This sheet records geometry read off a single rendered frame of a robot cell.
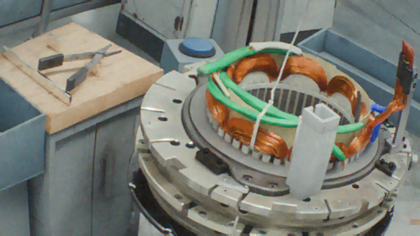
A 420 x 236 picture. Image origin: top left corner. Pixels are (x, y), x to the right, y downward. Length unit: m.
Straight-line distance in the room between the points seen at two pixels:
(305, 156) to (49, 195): 0.35
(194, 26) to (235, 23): 1.94
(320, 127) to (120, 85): 0.32
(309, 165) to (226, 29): 0.61
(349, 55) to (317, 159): 0.51
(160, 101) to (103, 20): 2.86
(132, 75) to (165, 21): 2.34
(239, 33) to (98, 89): 0.42
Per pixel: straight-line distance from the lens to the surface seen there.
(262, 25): 1.50
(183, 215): 1.00
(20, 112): 1.12
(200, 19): 3.44
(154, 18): 3.56
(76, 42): 1.25
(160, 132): 1.02
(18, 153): 1.07
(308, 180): 0.94
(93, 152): 1.19
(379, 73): 1.41
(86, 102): 1.11
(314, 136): 0.92
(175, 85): 1.10
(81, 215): 1.22
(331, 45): 1.44
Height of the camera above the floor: 1.61
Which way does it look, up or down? 29 degrees down
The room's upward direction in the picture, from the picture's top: 11 degrees clockwise
